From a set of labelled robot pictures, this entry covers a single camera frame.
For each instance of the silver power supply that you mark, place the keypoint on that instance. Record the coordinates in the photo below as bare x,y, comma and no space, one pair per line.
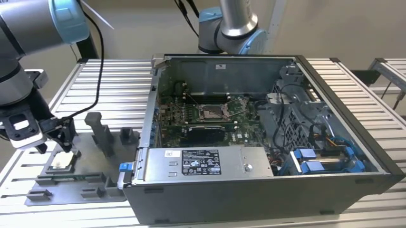
153,166

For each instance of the blue case latch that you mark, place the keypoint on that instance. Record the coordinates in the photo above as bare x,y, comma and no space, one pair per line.
125,167

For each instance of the thin locking lever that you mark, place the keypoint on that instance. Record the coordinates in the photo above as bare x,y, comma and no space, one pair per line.
193,99
238,111

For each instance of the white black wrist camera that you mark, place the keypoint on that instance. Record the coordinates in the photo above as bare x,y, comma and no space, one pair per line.
26,141

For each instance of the silver CPU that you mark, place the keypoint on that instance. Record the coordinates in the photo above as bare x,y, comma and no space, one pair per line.
63,159

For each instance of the black case knob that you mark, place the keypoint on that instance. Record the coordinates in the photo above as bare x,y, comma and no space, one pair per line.
154,88

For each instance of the neighbouring slatted metal table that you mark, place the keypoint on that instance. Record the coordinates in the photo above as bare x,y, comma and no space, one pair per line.
393,69

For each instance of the CPU socket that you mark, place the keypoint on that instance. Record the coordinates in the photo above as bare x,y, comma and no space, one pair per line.
211,112

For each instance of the black stand post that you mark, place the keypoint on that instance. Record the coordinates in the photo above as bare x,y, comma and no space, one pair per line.
87,51

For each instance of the blue disk carrier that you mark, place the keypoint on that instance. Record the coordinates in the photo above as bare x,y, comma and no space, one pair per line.
306,153
313,167

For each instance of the black block beside table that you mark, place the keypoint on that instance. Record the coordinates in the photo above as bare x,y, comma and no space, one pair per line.
365,77

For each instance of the grey parts rack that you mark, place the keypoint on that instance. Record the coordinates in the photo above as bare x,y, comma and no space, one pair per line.
92,166

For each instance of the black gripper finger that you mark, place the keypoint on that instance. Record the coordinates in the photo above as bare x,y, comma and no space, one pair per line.
40,148
67,142

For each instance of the dark grey PC case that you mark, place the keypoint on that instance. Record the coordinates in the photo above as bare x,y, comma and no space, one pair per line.
222,204

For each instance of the grey metal drive cage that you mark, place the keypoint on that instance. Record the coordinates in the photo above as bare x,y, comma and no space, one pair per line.
295,133

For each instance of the black graphics card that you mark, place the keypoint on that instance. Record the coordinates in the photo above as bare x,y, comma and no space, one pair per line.
206,135

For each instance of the grey wrist camera block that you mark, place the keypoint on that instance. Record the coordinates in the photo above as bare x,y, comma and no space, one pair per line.
39,79

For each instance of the green RAM stick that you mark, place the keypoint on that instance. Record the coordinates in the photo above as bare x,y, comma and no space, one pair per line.
87,176

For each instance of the green motherboard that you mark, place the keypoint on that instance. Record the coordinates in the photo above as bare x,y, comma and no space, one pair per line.
250,123

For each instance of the black RAM slot bank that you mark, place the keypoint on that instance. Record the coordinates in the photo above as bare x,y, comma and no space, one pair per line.
209,122
206,97

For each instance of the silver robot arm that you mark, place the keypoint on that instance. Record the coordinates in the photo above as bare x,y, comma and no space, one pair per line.
31,28

